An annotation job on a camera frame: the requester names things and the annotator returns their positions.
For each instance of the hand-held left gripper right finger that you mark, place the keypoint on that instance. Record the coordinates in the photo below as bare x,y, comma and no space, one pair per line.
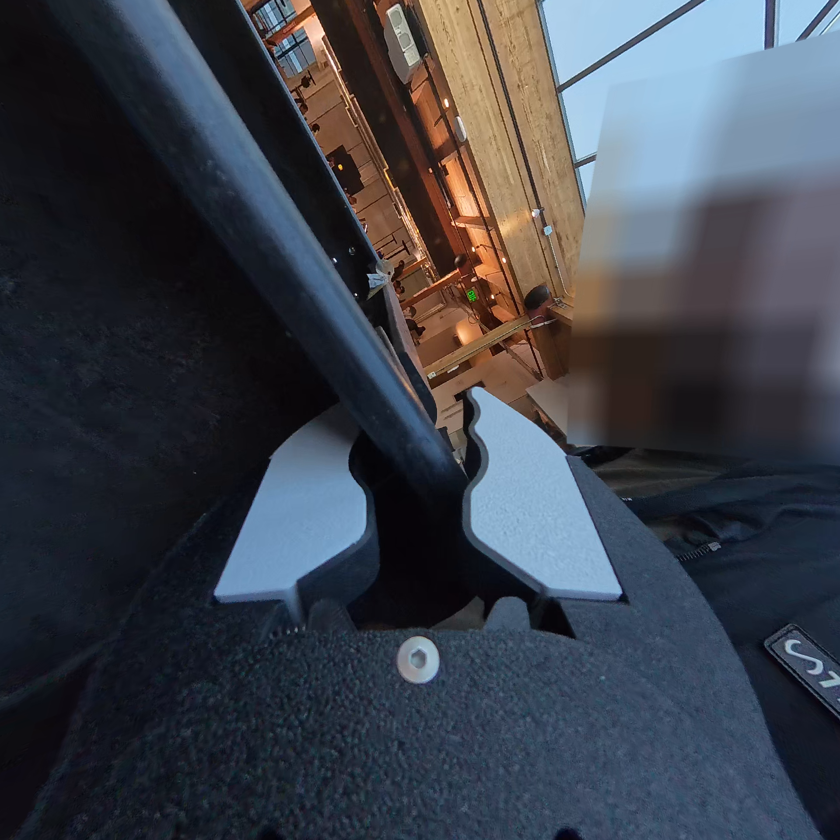
531,512

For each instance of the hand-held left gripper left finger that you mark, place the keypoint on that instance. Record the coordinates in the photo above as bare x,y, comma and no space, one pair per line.
298,512

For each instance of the wooden ceiling beam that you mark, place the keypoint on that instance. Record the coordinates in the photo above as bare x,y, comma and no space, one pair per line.
479,344

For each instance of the person's black jacket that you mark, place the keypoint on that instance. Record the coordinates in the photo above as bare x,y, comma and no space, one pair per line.
754,558

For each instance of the black felt panel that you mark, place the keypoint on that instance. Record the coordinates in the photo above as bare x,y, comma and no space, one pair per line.
98,361

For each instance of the black metal bar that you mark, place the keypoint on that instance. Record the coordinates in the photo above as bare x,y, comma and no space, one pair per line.
249,197

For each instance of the white round wall sensor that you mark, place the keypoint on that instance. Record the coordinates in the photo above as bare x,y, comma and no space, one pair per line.
460,128

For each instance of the white wall speaker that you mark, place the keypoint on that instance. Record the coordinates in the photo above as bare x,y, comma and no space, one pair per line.
403,39

